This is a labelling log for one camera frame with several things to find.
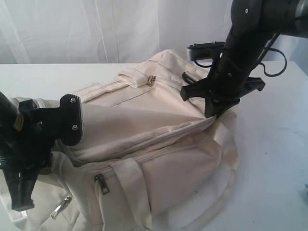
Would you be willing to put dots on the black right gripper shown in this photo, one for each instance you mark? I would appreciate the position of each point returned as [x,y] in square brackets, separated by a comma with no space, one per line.
[223,87]

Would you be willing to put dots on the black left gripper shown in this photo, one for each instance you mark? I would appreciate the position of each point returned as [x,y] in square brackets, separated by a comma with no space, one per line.
[27,135]

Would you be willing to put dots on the cream duffel bag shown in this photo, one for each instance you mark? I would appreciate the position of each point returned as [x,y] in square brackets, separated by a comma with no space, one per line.
[148,161]

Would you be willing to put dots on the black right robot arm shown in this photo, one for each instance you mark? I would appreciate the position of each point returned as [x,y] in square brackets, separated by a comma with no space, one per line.
[256,24]

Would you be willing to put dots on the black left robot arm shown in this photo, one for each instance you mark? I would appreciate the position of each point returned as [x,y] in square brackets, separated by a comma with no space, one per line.
[27,135]

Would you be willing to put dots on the white backdrop curtain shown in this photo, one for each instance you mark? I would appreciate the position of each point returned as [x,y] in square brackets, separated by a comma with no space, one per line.
[106,31]

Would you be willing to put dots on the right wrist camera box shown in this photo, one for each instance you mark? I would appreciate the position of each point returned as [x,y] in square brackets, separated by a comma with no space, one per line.
[204,51]

